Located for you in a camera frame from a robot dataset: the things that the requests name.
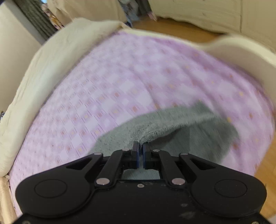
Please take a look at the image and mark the grey-green pants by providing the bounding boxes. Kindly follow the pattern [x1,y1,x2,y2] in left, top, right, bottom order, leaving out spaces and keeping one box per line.
[87,101,240,180]

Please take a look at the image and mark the pink checkered bed sheet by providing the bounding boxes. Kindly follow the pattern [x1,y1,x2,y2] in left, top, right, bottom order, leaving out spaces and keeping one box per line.
[8,29,276,216]

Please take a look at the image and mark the cream duvet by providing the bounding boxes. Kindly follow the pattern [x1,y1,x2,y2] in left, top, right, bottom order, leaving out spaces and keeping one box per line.
[1,18,128,177]

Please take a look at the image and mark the cream bed footboard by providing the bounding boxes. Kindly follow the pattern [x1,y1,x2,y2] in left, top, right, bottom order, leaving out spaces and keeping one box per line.
[194,33,276,128]

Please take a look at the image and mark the cream wardrobe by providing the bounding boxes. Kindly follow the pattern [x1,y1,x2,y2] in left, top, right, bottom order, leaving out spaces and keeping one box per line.
[149,0,275,52]

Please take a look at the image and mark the dark grey curtain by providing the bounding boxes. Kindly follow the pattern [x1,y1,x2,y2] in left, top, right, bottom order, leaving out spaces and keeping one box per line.
[14,0,57,40]

